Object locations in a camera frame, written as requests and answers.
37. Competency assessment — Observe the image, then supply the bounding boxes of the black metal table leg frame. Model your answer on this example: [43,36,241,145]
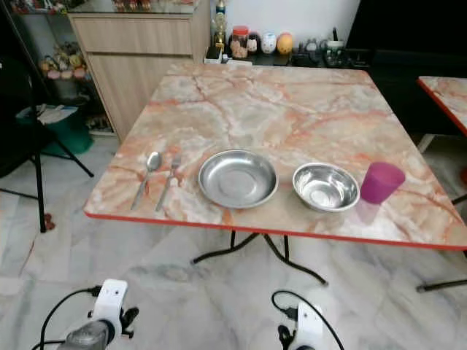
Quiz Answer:
[191,230,329,286]

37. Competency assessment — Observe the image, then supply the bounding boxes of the red-edged marble-pattern table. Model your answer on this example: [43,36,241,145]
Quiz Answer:
[417,75,467,137]

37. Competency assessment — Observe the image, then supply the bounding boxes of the steel bowl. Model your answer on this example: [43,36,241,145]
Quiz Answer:
[292,162,361,213]

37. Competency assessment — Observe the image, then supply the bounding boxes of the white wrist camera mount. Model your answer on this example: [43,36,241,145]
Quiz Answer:
[296,303,325,350]
[93,279,128,340]

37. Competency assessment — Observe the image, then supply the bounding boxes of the white and green mug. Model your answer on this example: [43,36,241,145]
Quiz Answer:
[325,39,346,66]

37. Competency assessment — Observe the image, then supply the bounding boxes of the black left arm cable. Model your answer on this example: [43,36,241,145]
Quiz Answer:
[32,286,103,350]

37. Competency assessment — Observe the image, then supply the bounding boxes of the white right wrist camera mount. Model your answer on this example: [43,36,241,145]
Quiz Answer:
[296,303,325,350]

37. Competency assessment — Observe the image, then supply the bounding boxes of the yellow egg-shaped figurine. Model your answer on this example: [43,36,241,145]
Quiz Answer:
[277,33,294,56]

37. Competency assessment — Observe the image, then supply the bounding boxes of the purple plastic cup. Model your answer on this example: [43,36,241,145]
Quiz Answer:
[360,161,406,206]

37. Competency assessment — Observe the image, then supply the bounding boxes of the red-lidded snack jar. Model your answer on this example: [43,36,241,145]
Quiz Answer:
[231,26,250,60]

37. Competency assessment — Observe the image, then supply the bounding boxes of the steel spoon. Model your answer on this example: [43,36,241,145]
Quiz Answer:
[131,151,163,211]

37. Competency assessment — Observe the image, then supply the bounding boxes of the glass display shelf with figurines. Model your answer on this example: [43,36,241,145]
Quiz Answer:
[7,0,114,136]

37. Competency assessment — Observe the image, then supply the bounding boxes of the steel fork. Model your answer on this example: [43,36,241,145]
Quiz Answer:
[155,155,182,213]

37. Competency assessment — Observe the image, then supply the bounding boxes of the green plastic bin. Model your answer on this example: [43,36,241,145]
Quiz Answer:
[16,106,94,156]

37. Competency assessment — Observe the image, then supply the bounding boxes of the light wooden cabinet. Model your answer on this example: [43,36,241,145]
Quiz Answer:
[69,9,212,143]

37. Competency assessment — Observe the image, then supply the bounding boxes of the white owl figurine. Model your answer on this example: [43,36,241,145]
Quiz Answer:
[260,32,277,55]

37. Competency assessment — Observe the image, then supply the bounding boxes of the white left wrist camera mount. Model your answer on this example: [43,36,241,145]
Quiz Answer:
[93,279,128,340]

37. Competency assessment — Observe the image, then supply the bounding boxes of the shallow steel plate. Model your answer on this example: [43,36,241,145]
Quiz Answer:
[197,149,279,210]

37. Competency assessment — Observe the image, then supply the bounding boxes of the gold trophy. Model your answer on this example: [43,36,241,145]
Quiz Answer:
[210,0,229,61]

